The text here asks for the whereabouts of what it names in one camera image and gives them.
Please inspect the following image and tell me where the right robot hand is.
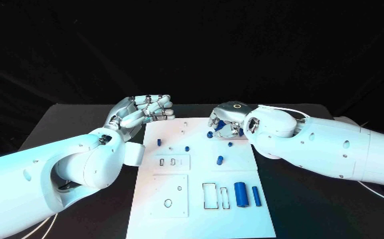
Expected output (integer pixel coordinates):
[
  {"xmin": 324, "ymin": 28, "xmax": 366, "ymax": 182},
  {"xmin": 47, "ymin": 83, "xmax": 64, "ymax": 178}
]
[{"xmin": 208, "ymin": 101, "xmax": 260, "ymax": 139}]

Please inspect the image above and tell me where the white task board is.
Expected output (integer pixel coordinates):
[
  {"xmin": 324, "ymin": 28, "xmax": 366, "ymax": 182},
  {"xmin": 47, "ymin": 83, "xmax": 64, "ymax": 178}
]
[{"xmin": 126, "ymin": 117, "xmax": 278, "ymax": 239}]

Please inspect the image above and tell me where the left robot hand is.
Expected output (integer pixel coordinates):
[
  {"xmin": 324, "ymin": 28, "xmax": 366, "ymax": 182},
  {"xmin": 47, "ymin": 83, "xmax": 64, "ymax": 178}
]
[{"xmin": 103, "ymin": 94, "xmax": 176, "ymax": 143}]

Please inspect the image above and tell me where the white cable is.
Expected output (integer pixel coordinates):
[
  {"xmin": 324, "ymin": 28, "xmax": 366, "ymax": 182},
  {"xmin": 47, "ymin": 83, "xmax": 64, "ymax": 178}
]
[
  {"xmin": 39, "ymin": 213, "xmax": 58, "ymax": 239},
  {"xmin": 357, "ymin": 180, "xmax": 384, "ymax": 192},
  {"xmin": 260, "ymin": 104, "xmax": 312, "ymax": 119},
  {"xmin": 21, "ymin": 216, "xmax": 51, "ymax": 239}
]

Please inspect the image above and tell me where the blue block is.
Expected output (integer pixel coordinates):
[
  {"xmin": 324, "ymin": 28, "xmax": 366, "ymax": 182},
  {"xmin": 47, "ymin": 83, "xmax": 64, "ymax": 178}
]
[{"xmin": 214, "ymin": 120, "xmax": 228, "ymax": 133}]

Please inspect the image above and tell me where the thin blue cylinder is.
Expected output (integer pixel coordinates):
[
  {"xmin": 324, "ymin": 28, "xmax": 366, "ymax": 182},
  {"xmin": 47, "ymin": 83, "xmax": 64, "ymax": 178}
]
[{"xmin": 252, "ymin": 186, "xmax": 263, "ymax": 207}]

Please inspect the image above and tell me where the thick blue cylinder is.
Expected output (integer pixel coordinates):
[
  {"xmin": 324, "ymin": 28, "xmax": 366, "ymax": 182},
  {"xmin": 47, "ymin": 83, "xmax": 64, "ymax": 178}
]
[{"xmin": 233, "ymin": 181, "xmax": 250, "ymax": 209}]

